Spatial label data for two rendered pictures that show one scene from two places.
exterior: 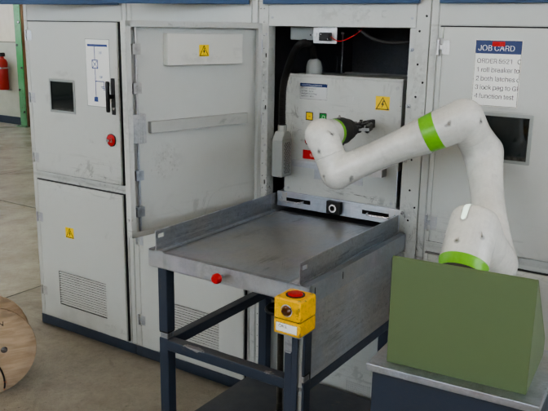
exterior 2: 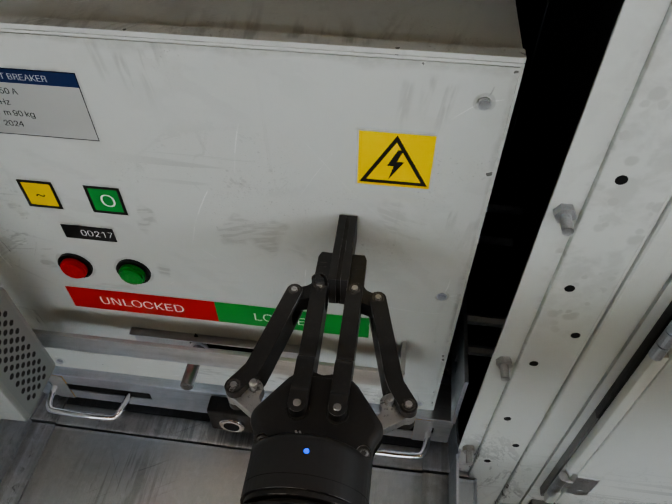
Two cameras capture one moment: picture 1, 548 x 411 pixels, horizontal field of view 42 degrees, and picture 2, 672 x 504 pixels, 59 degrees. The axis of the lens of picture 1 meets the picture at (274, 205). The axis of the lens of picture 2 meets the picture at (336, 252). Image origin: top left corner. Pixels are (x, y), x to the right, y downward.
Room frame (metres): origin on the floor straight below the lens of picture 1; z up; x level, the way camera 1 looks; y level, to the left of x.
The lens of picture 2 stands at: (2.32, -0.20, 1.59)
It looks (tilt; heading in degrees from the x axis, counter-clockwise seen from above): 48 degrees down; 334
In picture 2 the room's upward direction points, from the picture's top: straight up
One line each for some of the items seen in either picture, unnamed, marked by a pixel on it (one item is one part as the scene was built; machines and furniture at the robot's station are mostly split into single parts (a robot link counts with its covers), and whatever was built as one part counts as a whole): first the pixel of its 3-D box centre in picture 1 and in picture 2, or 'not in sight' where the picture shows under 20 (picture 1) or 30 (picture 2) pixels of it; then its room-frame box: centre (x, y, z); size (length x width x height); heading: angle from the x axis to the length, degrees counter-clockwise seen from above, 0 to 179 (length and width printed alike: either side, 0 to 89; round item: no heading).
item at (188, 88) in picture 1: (196, 125); not in sight; (2.66, 0.29, 1.21); 0.63 x 0.07 x 0.74; 135
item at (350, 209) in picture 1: (338, 205); (241, 389); (2.71, -0.25, 0.89); 0.54 x 0.05 x 0.06; 57
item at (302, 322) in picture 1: (294, 312); not in sight; (1.73, -0.06, 0.85); 0.08 x 0.08 x 0.10; 57
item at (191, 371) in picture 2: not in sight; (192, 358); (2.70, -0.21, 1.02); 0.06 x 0.02 x 0.04; 147
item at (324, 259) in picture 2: not in sight; (311, 281); (2.59, -0.31, 1.23); 0.05 x 0.03 x 0.01; 147
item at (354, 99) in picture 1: (338, 141); (205, 275); (2.70, -0.24, 1.15); 0.48 x 0.01 x 0.48; 57
